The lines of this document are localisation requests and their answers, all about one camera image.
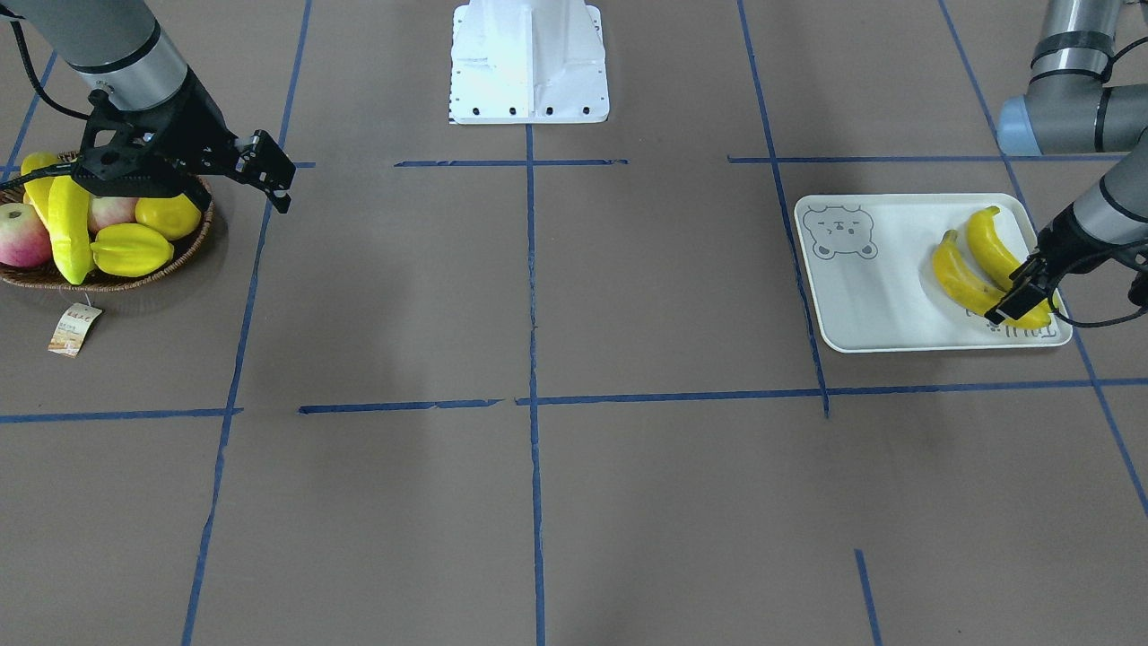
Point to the brown wicker basket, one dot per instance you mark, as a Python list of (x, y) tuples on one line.
[(47, 276)]

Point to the yellow lemon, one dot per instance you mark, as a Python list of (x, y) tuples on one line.
[(172, 217)]

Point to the yellow banana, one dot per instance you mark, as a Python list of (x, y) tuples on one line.
[(68, 226), (991, 255), (36, 191), (939, 267)]

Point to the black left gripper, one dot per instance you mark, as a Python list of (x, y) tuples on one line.
[(1061, 240)]

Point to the paper price tag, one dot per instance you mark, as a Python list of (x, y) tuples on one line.
[(72, 329)]

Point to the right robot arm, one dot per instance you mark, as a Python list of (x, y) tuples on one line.
[(117, 46)]

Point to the white rectangular bear tray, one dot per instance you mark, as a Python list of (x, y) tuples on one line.
[(868, 263)]

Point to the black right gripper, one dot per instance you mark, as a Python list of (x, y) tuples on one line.
[(203, 118)]

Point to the red pink apple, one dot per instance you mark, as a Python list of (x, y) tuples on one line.
[(25, 242)]

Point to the yellow starfruit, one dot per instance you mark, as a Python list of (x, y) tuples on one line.
[(131, 250)]

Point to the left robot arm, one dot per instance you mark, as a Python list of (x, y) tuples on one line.
[(1070, 107)]

